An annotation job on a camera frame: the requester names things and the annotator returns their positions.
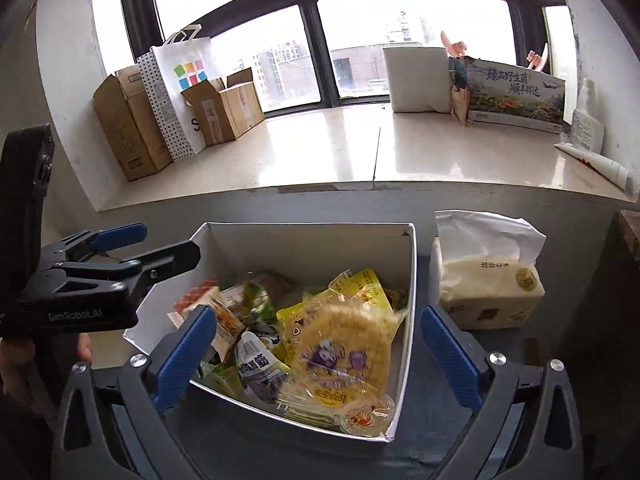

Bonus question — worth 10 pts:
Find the white tube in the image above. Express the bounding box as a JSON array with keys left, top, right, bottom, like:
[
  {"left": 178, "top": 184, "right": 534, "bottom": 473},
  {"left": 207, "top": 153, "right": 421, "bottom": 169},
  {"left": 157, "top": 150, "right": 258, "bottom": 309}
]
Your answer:
[{"left": 554, "top": 141, "right": 630, "bottom": 191}]

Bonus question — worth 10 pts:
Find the clear yellow bean packet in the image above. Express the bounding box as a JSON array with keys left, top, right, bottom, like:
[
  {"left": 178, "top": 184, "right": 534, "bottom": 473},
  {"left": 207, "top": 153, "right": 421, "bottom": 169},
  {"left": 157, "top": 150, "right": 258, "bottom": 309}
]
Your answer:
[{"left": 287, "top": 292, "right": 406, "bottom": 411}]

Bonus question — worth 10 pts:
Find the small brown cardboard box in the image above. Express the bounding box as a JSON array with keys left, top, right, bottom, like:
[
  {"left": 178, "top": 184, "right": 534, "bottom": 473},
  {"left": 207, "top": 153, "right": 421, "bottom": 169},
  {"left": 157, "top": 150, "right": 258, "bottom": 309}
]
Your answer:
[{"left": 219, "top": 66, "right": 266, "bottom": 140}]

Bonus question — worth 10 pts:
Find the open labelled cardboard box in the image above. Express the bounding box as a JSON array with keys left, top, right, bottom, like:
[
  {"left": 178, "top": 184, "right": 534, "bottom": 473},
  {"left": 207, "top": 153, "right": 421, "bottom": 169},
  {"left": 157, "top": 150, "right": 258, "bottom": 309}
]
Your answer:
[{"left": 180, "top": 77, "right": 238, "bottom": 147}]

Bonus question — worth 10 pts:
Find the large yellow snack bag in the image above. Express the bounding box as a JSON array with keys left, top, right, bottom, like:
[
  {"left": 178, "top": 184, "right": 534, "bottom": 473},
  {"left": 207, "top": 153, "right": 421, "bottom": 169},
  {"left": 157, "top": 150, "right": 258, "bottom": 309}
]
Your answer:
[{"left": 276, "top": 268, "right": 401, "bottom": 361}]

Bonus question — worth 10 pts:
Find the dotted white paper bag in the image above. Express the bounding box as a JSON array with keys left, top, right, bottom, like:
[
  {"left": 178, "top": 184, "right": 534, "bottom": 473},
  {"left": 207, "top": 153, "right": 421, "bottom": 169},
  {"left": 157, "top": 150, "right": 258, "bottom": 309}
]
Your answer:
[{"left": 137, "top": 24, "right": 213, "bottom": 162}]

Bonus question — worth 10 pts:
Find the clear jelly cup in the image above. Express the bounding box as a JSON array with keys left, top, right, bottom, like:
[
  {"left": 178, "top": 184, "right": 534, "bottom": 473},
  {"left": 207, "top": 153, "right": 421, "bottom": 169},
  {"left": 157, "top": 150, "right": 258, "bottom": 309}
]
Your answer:
[{"left": 340, "top": 394, "right": 396, "bottom": 436}]

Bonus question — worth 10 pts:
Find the small brown paper bag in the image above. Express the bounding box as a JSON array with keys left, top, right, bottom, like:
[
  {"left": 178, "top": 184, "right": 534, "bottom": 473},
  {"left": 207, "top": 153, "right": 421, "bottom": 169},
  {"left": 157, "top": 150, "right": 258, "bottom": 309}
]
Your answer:
[{"left": 450, "top": 85, "right": 471, "bottom": 125}]

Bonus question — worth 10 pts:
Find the landscape printed box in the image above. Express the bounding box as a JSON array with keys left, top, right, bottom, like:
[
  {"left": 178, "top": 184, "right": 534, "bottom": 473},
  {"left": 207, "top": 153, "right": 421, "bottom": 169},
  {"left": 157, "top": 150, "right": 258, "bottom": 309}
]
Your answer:
[{"left": 465, "top": 57, "right": 567, "bottom": 135}]

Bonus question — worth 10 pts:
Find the person's left hand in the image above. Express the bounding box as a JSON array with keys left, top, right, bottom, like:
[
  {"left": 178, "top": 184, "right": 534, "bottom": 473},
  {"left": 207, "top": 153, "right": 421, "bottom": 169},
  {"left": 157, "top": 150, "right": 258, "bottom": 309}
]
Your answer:
[{"left": 0, "top": 332, "right": 93, "bottom": 418}]

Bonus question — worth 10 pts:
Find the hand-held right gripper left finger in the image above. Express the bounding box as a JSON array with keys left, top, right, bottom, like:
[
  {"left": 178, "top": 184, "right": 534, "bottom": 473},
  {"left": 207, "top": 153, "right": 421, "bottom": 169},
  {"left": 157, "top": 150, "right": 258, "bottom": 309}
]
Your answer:
[{"left": 50, "top": 304, "right": 218, "bottom": 480}]

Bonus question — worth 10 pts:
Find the plain white box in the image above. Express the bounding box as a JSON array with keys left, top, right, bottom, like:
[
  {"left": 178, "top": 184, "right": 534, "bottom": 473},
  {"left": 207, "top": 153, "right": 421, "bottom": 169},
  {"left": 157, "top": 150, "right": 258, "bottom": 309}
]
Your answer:
[{"left": 382, "top": 46, "right": 453, "bottom": 113}]

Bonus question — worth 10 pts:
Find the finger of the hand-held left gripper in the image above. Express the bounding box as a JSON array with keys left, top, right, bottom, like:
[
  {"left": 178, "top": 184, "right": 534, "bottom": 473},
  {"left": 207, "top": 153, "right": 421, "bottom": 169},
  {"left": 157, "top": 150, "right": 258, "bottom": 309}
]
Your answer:
[
  {"left": 50, "top": 239, "right": 202, "bottom": 307},
  {"left": 42, "top": 223, "right": 148, "bottom": 266}
]

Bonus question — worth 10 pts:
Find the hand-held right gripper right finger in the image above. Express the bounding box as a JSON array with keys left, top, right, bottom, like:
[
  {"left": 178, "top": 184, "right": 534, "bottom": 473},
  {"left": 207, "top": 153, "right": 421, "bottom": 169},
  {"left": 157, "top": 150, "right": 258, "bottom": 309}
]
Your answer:
[{"left": 420, "top": 304, "right": 587, "bottom": 480}]

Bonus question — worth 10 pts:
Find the reddish brown snack packet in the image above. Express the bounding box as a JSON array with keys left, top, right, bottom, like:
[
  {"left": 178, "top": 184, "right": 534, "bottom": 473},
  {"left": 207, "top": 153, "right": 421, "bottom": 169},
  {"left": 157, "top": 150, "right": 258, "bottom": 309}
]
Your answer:
[{"left": 250, "top": 271, "right": 296, "bottom": 301}]

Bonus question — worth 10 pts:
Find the grey packet dark print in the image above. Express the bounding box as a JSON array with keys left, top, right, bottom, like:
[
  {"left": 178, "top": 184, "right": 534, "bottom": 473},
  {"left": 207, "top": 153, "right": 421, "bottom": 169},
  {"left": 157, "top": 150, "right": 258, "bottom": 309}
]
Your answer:
[{"left": 235, "top": 330, "right": 291, "bottom": 406}]

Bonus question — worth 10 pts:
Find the black window frame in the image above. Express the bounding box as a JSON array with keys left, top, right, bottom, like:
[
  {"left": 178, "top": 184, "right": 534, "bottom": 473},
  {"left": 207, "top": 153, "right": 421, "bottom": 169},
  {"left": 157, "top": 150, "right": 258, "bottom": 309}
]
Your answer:
[{"left": 117, "top": 0, "right": 571, "bottom": 111}]

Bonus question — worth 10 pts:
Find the white cardboard box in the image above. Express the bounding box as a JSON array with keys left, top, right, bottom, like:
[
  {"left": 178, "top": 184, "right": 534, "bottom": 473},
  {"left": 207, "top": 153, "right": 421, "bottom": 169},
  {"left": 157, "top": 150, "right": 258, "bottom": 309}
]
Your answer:
[{"left": 122, "top": 221, "right": 417, "bottom": 443}]

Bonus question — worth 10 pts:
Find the beige stone windowsill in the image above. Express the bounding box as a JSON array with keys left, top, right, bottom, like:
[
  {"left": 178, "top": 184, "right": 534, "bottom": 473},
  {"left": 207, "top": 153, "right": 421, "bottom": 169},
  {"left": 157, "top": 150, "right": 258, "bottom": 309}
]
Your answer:
[{"left": 92, "top": 102, "right": 633, "bottom": 212}]

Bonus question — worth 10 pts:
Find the blue grey fabric seat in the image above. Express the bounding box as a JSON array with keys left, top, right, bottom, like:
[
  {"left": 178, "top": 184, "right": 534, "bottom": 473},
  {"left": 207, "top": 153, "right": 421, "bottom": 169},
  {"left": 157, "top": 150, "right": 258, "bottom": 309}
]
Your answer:
[{"left": 110, "top": 255, "right": 556, "bottom": 480}]

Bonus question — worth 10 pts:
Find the tall brown cardboard box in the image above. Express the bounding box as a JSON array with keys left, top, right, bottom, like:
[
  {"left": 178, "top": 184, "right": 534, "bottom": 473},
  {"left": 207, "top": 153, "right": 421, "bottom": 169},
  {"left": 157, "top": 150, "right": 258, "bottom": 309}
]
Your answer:
[{"left": 92, "top": 64, "right": 174, "bottom": 182}]

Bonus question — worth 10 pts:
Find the orange red snack packet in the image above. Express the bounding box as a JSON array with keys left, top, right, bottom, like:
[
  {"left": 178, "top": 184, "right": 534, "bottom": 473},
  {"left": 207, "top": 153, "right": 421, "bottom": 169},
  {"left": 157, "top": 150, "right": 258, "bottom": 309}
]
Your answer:
[{"left": 172, "top": 282, "right": 221, "bottom": 328}]

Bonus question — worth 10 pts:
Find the soft tissue pack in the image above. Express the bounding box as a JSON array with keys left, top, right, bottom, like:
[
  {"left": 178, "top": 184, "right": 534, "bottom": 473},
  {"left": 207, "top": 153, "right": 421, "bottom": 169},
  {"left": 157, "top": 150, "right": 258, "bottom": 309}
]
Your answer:
[{"left": 430, "top": 210, "right": 547, "bottom": 331}]

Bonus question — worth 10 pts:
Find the light green snack packet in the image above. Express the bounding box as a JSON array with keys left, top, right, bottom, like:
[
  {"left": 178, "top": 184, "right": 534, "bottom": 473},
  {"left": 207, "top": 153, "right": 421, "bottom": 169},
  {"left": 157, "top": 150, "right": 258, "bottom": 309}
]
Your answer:
[{"left": 220, "top": 280, "right": 278, "bottom": 326}]

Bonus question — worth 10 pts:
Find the wooden furniture edge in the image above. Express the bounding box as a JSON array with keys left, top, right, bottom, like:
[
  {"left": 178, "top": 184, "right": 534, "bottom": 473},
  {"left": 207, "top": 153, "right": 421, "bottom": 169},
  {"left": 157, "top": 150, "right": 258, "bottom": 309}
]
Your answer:
[{"left": 617, "top": 209, "right": 640, "bottom": 261}]

